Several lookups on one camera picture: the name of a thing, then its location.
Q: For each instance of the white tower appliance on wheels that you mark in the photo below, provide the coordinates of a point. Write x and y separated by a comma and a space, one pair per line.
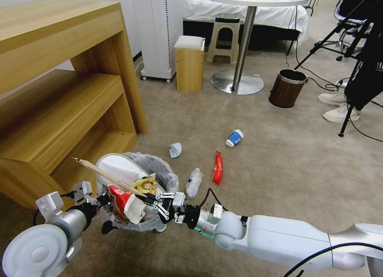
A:
157, 35

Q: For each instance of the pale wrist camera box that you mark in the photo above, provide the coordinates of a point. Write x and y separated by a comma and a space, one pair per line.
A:
82, 191
179, 200

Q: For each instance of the large wooden shelf unit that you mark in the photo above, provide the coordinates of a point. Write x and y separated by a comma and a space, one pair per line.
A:
60, 88

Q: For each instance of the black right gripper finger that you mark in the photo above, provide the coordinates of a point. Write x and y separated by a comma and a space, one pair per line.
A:
160, 197
161, 212

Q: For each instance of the brown woodgrain trash bin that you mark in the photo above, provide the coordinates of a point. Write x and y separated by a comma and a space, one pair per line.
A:
285, 91

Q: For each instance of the wooden stool white cushion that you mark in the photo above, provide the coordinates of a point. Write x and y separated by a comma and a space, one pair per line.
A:
189, 64

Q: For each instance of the bed with white sheet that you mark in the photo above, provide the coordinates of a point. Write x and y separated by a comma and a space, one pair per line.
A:
275, 14

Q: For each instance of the person's leg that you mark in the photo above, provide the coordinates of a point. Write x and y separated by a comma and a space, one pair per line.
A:
371, 64

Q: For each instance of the long wooden stick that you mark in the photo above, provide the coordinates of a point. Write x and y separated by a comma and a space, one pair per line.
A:
101, 172

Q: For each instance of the crumpled pale blue tissue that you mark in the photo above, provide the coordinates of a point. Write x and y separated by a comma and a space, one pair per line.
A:
175, 150

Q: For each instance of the person's white shoe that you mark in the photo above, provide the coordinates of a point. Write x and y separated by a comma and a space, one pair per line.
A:
338, 113
332, 98

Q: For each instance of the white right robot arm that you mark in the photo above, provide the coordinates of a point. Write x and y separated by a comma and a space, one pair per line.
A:
284, 238

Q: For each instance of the white trash bin clear liner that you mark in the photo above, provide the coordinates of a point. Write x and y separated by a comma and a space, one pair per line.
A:
167, 175

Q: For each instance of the red white paper carton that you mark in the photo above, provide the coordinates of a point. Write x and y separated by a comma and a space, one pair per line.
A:
125, 203

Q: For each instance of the white power strip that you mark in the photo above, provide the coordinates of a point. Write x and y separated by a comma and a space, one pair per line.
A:
342, 83

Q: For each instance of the yellow snack packet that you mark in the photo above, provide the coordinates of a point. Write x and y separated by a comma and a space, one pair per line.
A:
146, 185

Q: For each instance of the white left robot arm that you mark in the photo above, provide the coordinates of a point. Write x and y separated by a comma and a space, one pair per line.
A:
45, 253

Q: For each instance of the black tripod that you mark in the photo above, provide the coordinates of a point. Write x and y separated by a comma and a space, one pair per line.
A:
357, 79

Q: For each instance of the red snack wrapper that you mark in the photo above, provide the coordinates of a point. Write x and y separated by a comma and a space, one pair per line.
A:
217, 169

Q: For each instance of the blue white paper cup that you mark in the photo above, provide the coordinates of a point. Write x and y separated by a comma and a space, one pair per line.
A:
235, 138

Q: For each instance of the beige plastic stool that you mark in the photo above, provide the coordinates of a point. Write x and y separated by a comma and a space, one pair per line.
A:
224, 35

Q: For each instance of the round white pedestal table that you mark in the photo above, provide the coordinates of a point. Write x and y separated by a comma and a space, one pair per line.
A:
248, 35

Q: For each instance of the white crumpled paper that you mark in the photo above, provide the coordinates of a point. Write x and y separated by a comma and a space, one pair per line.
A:
118, 168

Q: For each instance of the black office chair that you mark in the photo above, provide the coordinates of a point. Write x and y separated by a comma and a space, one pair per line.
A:
350, 11

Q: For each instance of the crumpled clear plastic bottle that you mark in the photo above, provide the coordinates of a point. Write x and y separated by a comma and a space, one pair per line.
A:
194, 182

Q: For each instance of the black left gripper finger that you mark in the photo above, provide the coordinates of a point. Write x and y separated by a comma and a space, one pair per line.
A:
104, 199
106, 226

